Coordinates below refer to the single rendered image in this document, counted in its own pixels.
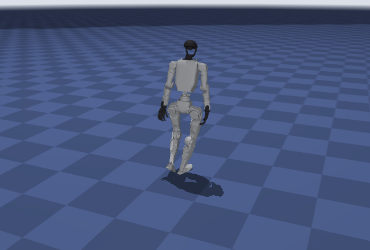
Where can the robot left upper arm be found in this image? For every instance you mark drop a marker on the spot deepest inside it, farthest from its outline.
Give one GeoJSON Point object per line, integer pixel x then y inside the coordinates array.
{"type": "Point", "coordinates": [171, 74]}

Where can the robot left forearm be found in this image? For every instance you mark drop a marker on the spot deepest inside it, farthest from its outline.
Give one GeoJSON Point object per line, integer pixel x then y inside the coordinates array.
{"type": "Point", "coordinates": [166, 95]}

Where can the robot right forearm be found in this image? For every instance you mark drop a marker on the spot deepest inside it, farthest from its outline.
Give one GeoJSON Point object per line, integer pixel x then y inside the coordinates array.
{"type": "Point", "coordinates": [206, 99]}

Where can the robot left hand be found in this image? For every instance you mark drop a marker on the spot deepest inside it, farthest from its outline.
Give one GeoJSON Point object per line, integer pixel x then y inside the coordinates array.
{"type": "Point", "coordinates": [162, 112]}

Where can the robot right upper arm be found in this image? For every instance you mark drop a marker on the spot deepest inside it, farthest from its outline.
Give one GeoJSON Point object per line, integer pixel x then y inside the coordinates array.
{"type": "Point", "coordinates": [204, 75]}

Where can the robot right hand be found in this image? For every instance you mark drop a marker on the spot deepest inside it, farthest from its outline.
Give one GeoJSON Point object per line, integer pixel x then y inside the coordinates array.
{"type": "Point", "coordinates": [206, 114]}

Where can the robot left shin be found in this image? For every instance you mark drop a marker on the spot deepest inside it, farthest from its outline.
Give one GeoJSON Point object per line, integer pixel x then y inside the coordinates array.
{"type": "Point", "coordinates": [174, 145]}

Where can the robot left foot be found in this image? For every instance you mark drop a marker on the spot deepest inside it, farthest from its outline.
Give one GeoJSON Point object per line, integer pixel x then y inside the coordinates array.
{"type": "Point", "coordinates": [171, 167]}

